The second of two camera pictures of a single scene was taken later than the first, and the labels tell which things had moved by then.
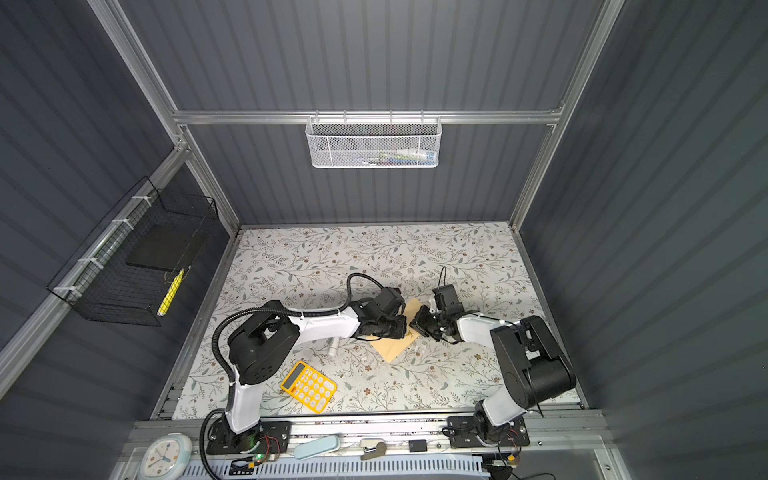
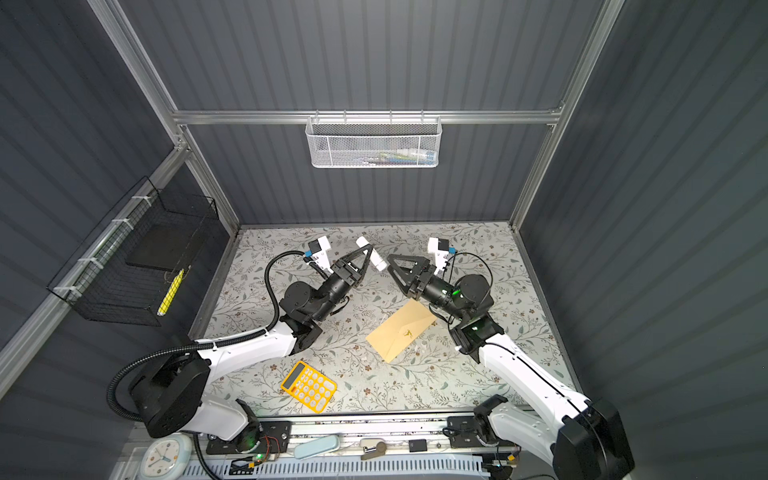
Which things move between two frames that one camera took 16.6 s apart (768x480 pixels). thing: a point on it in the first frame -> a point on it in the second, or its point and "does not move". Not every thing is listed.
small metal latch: x=378 y=450 does not move
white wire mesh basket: x=373 y=143 does not move
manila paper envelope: x=392 y=348 does not move
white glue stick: x=332 y=352 -> x=374 y=256
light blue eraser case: x=317 y=447 does not move
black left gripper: x=401 y=327 -> x=347 y=257
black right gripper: x=420 y=322 -> x=425 y=272
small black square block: x=417 y=445 does not move
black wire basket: x=131 y=267 does not move
